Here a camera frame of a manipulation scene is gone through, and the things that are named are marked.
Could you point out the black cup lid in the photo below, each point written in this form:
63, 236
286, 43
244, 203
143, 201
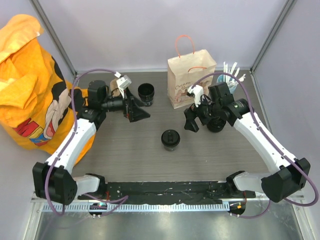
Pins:
170, 138

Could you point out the light blue straw tin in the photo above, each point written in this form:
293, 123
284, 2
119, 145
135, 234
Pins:
220, 80

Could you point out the black cup with lid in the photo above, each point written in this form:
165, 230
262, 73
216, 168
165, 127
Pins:
216, 125

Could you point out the single black coffee cup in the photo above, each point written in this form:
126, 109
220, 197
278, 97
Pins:
170, 147

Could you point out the orange cartoon cloth bag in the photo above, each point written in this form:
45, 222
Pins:
37, 104

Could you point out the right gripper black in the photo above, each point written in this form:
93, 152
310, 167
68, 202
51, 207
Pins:
191, 115

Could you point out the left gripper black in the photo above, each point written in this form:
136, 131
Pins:
132, 109

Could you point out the slotted cable duct rail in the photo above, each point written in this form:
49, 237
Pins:
94, 207

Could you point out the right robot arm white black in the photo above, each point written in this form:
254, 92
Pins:
286, 174

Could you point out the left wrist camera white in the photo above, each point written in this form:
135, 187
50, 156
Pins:
122, 83

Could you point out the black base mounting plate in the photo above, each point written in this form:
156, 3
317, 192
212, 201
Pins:
173, 192

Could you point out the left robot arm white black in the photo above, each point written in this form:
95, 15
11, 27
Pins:
52, 179

